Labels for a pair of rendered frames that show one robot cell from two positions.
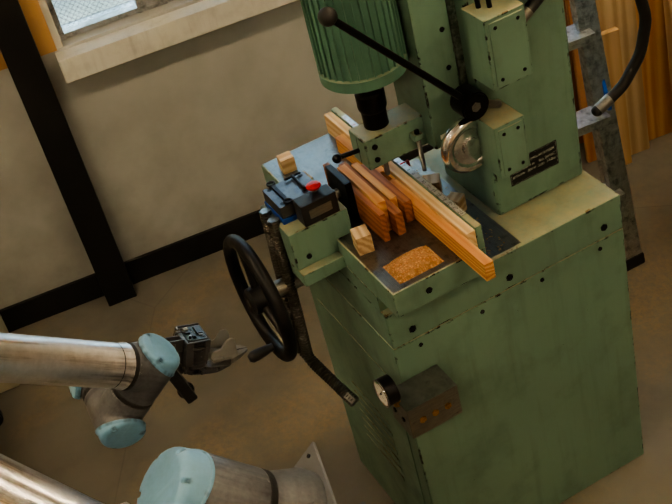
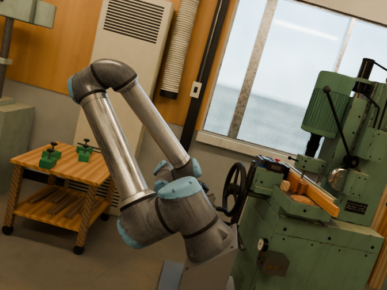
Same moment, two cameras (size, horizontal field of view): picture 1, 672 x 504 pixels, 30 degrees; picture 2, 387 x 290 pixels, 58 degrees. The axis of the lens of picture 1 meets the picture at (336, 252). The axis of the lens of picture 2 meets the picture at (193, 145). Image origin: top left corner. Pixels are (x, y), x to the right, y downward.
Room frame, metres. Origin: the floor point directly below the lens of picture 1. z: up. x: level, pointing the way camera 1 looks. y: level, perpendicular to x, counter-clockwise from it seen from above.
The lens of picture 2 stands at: (0.28, 0.18, 1.31)
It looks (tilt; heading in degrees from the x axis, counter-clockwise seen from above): 11 degrees down; 9
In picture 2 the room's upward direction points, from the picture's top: 16 degrees clockwise
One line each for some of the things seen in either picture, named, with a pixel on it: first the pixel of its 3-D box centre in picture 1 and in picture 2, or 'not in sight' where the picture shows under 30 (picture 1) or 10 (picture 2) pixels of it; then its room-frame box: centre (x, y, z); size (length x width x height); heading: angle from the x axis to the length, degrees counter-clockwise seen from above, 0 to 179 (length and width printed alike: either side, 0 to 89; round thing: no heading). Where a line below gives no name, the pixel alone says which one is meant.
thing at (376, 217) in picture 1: (355, 201); (286, 178); (2.11, -0.07, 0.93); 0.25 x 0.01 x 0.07; 19
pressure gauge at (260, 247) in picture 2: (389, 392); (262, 246); (1.83, -0.03, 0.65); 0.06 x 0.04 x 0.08; 19
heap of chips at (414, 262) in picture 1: (412, 260); (303, 198); (1.90, -0.14, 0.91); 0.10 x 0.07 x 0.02; 109
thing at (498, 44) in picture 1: (497, 41); (373, 144); (2.07, -0.40, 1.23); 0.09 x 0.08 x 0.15; 109
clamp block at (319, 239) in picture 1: (307, 224); (265, 175); (2.10, 0.04, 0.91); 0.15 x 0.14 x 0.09; 19
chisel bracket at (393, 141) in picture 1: (389, 139); (310, 165); (2.15, -0.16, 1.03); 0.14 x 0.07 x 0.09; 109
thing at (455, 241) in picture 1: (408, 201); (306, 188); (2.08, -0.17, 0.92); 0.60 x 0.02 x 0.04; 19
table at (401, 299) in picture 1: (347, 223); (277, 186); (2.13, -0.04, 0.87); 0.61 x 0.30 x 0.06; 19
